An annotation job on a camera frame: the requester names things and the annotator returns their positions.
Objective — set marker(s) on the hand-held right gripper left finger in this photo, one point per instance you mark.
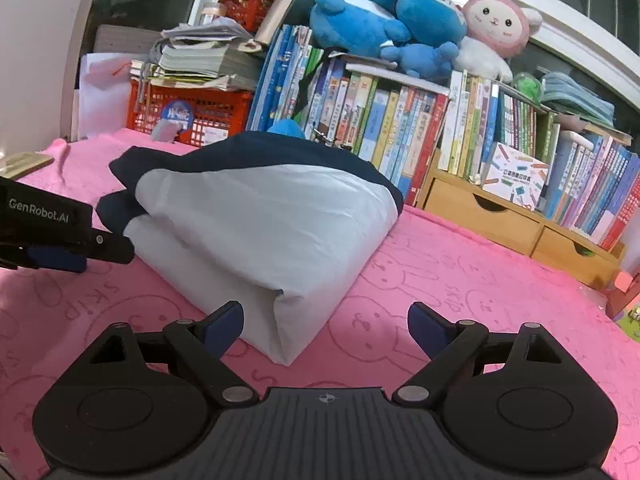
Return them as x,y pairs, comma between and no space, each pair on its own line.
225,327

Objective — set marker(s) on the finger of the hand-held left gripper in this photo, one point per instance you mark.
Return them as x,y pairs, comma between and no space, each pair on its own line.
112,250
55,259

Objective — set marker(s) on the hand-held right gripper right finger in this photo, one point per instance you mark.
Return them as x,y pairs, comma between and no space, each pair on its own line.
427,327

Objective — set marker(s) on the navy and white jacket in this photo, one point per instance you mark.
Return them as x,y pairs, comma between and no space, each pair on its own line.
260,220

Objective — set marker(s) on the gold flat box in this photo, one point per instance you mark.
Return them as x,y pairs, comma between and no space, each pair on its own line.
27,165

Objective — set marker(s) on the pink rabbit-print blanket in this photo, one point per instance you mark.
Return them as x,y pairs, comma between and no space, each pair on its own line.
450,270

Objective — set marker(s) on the white paper bag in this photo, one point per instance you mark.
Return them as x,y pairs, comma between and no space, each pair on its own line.
102,100

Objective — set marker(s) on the wooden drawer organizer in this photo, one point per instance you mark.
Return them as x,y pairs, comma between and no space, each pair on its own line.
500,220

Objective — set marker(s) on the round blue paper fan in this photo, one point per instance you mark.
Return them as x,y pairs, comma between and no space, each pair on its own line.
177,112

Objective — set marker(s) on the colourful printed white box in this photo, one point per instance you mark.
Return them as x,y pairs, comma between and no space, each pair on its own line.
515,175

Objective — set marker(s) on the red plastic crate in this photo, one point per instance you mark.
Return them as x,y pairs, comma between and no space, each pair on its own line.
220,110

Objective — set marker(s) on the round blue plush toy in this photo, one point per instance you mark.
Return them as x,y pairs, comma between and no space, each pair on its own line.
285,130

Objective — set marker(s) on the row of thick storybooks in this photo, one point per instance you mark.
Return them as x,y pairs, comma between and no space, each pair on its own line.
380,125

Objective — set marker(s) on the stack of paper magazines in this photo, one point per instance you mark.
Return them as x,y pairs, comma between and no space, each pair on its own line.
200,60

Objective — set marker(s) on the miniature bicycle model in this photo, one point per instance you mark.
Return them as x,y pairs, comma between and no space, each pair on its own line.
330,139

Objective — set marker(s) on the row of thin textbooks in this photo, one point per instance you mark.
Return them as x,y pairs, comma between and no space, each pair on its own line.
590,185

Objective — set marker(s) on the row of tall blue books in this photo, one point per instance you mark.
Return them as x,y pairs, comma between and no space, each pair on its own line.
280,80

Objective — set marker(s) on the small green object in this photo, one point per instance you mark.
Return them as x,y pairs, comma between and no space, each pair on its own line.
527,87

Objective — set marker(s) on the stack of teal booklets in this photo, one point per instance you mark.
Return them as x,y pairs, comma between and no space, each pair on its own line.
580,100

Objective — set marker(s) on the small red basket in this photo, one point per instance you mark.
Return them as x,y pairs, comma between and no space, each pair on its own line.
247,10

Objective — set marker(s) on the blue plush with white belly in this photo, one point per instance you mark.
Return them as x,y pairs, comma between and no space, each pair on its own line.
350,25

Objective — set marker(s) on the pink rabbit plush toy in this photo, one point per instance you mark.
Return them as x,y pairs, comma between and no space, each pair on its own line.
492,20

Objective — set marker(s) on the blue cat plush toy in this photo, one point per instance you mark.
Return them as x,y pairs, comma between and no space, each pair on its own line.
425,10

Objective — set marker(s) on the white window frame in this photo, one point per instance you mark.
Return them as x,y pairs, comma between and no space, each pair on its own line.
560,22

